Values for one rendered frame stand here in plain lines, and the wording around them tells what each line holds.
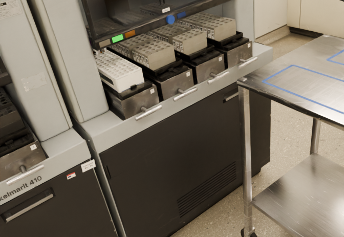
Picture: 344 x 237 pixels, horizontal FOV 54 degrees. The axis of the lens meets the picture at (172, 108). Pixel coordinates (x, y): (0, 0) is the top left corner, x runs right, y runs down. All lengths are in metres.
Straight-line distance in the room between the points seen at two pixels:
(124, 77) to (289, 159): 1.20
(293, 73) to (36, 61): 0.76
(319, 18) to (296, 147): 1.60
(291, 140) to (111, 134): 1.30
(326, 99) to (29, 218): 0.92
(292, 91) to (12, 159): 0.79
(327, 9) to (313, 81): 2.29
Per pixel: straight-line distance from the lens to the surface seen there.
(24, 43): 1.01
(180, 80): 1.17
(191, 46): 1.27
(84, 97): 1.11
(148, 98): 1.12
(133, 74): 1.11
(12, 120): 1.06
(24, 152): 1.02
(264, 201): 1.40
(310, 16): 3.43
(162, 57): 1.20
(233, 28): 1.40
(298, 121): 2.30
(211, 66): 1.25
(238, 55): 1.34
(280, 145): 2.10
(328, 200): 1.44
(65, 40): 1.04
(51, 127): 1.12
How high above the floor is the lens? 1.33
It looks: 32 degrees down
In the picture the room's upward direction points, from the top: 10 degrees counter-clockwise
